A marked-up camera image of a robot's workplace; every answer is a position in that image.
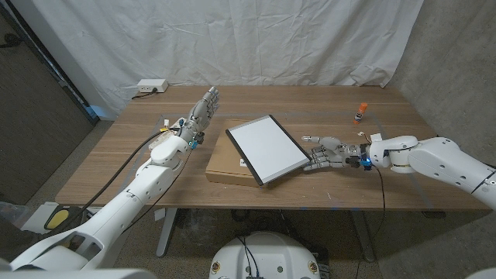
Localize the grey table leg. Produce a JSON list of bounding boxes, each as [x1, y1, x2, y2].
[[156, 208, 178, 257], [350, 210, 376, 263]]

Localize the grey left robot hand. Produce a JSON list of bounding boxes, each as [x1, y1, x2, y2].
[[177, 86, 221, 150]]

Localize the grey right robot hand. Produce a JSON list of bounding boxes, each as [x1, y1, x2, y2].
[[301, 134, 372, 171]]

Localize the white backdrop cloth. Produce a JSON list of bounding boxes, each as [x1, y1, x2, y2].
[[9, 0, 425, 121]]

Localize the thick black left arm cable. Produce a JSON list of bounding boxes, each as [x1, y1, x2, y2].
[[44, 127, 180, 232]]

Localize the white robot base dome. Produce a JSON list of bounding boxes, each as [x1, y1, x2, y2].
[[208, 231, 322, 279]]

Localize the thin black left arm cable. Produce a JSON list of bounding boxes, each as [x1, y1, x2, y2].
[[122, 146, 194, 233]]

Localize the blue and black base cables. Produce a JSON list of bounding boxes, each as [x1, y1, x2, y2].
[[236, 235, 261, 278]]

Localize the flat brown cardboard box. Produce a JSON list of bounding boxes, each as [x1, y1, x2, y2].
[[205, 118, 268, 188]]

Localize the white flat floor board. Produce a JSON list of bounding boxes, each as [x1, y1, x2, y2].
[[19, 201, 59, 234]]

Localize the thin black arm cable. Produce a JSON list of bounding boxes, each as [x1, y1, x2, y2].
[[354, 166, 387, 279], [122, 146, 194, 233]]

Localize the white power outlet box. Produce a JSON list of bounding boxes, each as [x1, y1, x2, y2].
[[136, 78, 170, 94]]

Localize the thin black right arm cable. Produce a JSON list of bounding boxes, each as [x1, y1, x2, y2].
[[354, 166, 387, 279]]

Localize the beige patterned flat packet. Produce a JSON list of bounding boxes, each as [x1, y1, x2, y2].
[[149, 118, 183, 150]]

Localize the small black-framed whiteboard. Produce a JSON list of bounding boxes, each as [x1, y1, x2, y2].
[[225, 114, 312, 187]]

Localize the yellow and black foot pedal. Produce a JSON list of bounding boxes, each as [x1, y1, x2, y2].
[[43, 205, 84, 232]]

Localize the black outlet box cord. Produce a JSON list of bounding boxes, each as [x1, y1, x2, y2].
[[130, 88, 158, 101]]

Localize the orange-capped glue stick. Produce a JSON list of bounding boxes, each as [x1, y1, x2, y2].
[[353, 102, 368, 125]]

